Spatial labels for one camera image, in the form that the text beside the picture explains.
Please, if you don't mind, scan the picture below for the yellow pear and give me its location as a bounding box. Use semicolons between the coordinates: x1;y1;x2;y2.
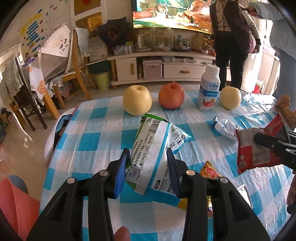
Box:
122;85;152;116
220;86;242;111

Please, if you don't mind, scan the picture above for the person's right hand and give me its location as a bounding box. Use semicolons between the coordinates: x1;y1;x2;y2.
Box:
287;171;296;214

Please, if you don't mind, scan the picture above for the green white snack bag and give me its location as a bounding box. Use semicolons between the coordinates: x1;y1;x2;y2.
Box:
125;113;191;195

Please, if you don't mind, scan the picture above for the person in white jacket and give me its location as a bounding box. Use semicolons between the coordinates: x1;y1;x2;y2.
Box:
247;1;296;110

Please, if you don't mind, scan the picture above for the red snack wrapper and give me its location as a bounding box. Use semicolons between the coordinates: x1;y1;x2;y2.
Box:
235;114;295;174

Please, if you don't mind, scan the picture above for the yellow snack wrapper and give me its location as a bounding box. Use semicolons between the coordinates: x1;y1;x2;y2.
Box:
177;161;222;219

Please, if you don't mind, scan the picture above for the pink trash bucket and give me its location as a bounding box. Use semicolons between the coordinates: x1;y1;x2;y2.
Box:
1;177;40;240

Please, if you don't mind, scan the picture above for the yellow pear right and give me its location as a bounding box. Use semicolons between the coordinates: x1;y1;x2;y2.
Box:
220;86;242;111

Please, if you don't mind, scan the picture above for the green waste bin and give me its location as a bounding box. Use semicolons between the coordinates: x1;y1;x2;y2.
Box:
93;71;111;90

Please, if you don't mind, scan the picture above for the dark wooden chair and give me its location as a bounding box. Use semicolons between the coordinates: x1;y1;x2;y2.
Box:
1;56;47;131

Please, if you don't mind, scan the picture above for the person's left hand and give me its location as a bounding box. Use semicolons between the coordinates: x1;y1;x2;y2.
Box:
114;226;130;241

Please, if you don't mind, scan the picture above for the electric kettle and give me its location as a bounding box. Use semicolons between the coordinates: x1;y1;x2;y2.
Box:
133;34;152;52

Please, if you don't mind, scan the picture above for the white yogurt drink bottle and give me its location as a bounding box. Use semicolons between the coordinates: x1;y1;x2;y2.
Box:
197;64;220;111

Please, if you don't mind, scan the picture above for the yellow pear left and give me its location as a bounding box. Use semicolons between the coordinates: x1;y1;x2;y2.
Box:
122;85;152;116

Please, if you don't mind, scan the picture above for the red apple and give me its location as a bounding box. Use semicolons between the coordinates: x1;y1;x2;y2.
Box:
158;83;185;109

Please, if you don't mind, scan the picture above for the dark flower bouquet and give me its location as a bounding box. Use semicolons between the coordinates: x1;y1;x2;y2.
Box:
93;17;132;55

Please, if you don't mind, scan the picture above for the blue checkered tablecloth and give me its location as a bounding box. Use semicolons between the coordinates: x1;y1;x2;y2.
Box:
40;92;293;240

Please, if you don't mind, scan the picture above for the white tv cabinet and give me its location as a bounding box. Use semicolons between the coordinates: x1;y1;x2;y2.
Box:
107;51;215;87

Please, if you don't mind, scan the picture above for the crushed white yogurt bottle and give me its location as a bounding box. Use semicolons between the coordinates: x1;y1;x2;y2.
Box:
212;116;242;140

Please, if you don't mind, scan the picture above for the brown bag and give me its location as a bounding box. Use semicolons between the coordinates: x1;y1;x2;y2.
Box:
275;95;296;130

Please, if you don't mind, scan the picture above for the person in dark vest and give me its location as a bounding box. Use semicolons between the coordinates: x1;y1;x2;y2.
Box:
210;1;261;90

